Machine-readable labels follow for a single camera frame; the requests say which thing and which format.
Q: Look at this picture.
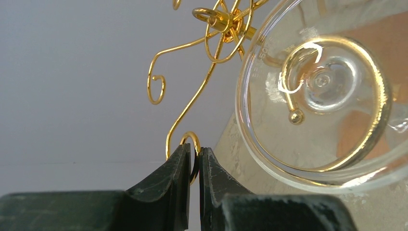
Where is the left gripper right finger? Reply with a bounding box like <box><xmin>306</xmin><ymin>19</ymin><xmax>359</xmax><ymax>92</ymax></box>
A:
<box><xmin>199</xmin><ymin>148</ymin><xmax>357</xmax><ymax>231</ymax></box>

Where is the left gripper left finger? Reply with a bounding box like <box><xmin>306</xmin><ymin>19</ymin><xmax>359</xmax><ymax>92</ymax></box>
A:
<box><xmin>0</xmin><ymin>144</ymin><xmax>191</xmax><ymax>231</ymax></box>

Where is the tall clear flute glass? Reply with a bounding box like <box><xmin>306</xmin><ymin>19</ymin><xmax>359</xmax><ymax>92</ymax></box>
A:
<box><xmin>236</xmin><ymin>0</ymin><xmax>408</xmax><ymax>194</ymax></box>

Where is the gold scroll glass rack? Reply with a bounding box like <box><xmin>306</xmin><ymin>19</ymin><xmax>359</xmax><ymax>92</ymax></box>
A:
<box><xmin>147</xmin><ymin>0</ymin><xmax>393</xmax><ymax>186</ymax></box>

